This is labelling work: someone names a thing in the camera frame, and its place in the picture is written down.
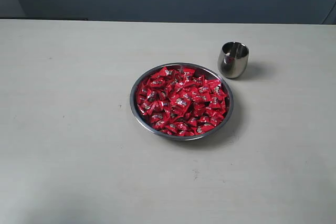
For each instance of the pile of red wrapped candies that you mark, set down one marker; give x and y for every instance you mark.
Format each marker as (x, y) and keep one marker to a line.
(181, 103)

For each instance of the small steel cup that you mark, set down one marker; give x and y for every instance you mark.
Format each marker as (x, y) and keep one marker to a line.
(233, 59)

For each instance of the round steel bowl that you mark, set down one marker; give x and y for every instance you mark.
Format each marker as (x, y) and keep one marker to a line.
(181, 136)

